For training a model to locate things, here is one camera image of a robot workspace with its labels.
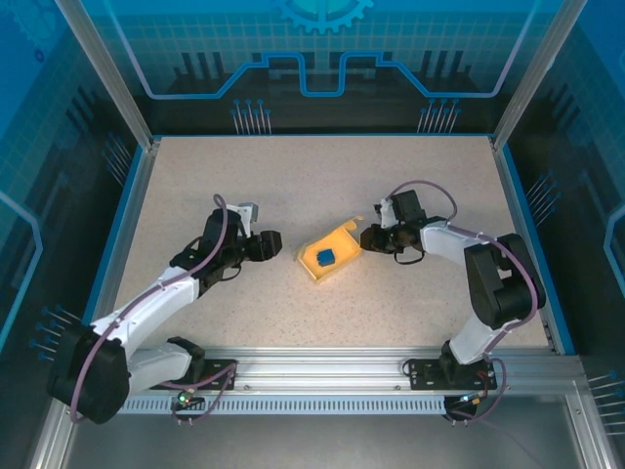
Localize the yellow paper box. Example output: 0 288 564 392
292 213 366 285

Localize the blue printed side panel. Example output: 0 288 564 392
502 0 625 441
0 0 146 372

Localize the blue printed back panel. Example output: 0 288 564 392
77 0 577 136

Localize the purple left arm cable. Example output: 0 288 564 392
67 193 240 426

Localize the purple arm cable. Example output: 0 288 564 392
383 179 547 427
67 193 240 426

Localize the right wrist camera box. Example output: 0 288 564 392
374 197 399 230

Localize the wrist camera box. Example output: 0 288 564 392
229 200 260 235
374 197 399 230

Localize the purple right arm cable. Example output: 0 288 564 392
383 179 547 427

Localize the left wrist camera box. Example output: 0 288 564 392
229 200 260 235

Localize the aluminium side rail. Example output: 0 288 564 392
489 136 576 356
87 136 162 346

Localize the aluminium mounting rail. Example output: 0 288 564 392
126 345 582 392

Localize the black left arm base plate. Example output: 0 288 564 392
185 359 239 391

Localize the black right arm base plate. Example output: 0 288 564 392
403 358 499 392

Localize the aluminium frame post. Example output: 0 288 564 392
490 0 590 152
52 0 162 150

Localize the slotted grey cable duct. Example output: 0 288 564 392
119 396 448 415

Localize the cable connector with LED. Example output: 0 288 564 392
446 388 492 409
175 388 205 409

